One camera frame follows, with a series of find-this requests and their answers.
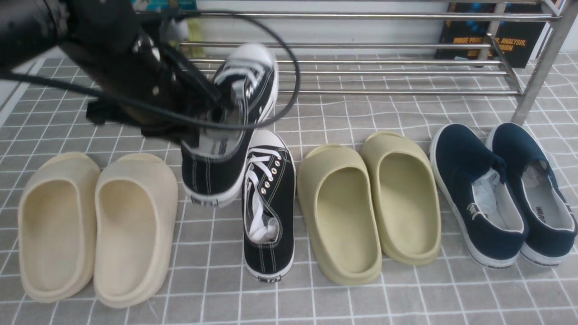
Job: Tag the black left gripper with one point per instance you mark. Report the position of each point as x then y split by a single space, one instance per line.
147 84

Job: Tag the black canvas sneaker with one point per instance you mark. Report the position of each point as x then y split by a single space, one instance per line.
212 170
268 200

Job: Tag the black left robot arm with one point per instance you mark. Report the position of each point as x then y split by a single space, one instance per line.
31 27

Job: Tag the silver metal shoe rack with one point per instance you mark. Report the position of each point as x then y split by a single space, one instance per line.
373 27

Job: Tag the navy left canvas shoe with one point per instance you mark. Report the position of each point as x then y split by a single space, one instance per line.
473 181

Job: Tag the navy canvas shoe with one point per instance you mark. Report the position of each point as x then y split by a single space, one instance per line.
473 181
552 226

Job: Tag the navy right canvas shoe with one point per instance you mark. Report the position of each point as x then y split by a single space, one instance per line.
552 226

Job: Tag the cream right foam slide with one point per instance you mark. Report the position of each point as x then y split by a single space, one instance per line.
136 201

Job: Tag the cream foam slide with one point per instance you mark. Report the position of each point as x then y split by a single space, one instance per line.
136 201
57 228

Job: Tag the cream left foam slide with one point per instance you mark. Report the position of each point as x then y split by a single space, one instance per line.
57 228

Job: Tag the grey checked table cloth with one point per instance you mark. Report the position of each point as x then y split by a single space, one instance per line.
208 283

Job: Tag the olive left foam slide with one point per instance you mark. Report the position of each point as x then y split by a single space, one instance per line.
333 190

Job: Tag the olive foam slide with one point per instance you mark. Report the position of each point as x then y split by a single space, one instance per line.
405 198
333 190

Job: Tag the olive right foam slide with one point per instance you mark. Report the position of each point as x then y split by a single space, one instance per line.
405 198

